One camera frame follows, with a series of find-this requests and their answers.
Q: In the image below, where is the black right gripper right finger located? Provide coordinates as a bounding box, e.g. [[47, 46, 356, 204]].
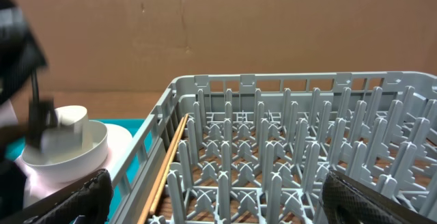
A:
[[321, 170, 436, 224]]

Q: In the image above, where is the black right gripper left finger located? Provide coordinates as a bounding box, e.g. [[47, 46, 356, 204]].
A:
[[24, 169, 113, 224]]

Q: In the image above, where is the grey-white bowl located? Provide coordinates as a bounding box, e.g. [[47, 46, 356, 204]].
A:
[[21, 121, 108, 184]]

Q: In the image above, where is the cream plastic cup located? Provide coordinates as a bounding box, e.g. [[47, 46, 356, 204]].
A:
[[41, 105, 93, 156]]

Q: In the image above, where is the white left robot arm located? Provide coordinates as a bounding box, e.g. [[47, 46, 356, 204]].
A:
[[1, 0, 57, 219]]

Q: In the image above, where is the grey dishwasher rack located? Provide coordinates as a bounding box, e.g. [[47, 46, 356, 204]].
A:
[[111, 72, 436, 223]]

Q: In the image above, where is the large white plate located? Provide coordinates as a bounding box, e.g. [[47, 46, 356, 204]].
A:
[[16, 121, 132, 208]]

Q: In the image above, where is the wooden chopstick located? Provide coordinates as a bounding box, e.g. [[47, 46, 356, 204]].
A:
[[147, 114, 188, 215], [137, 114, 188, 224]]

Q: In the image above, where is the teal serving tray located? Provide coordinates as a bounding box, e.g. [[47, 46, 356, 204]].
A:
[[6, 119, 152, 223]]

